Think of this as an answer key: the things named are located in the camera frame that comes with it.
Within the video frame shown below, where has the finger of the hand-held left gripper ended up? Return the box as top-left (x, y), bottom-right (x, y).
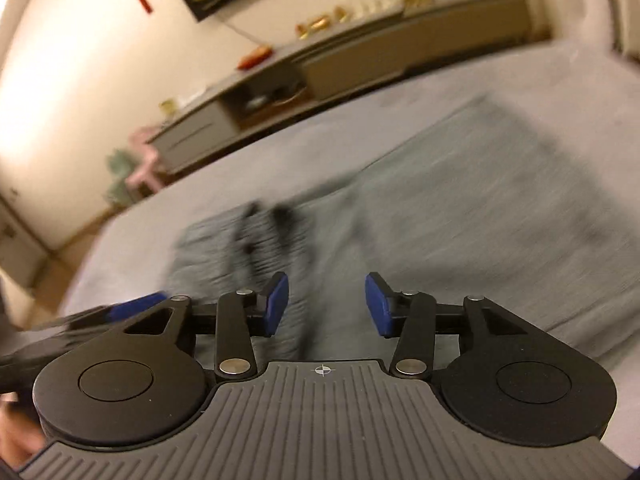
top-left (57, 291), bottom-right (169, 334)

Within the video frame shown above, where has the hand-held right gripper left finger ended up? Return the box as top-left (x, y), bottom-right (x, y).
top-left (122, 271), bottom-right (291, 380)

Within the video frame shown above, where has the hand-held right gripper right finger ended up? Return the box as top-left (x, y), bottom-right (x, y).
top-left (364, 272), bottom-right (526, 380)

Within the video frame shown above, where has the grey knit sweater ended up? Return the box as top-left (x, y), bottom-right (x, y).
top-left (167, 92), bottom-right (640, 366)

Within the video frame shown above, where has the green plastic stool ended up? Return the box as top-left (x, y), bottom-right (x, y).
top-left (104, 149), bottom-right (137, 207)

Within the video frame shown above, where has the pink plastic chair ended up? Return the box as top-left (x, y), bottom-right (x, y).
top-left (126, 129), bottom-right (167, 192)

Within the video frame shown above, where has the red fruit tray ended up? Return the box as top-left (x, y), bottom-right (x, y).
top-left (237, 45), bottom-right (274, 70)

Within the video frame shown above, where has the long grey TV cabinet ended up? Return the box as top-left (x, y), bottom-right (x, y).
top-left (150, 0), bottom-right (553, 177)

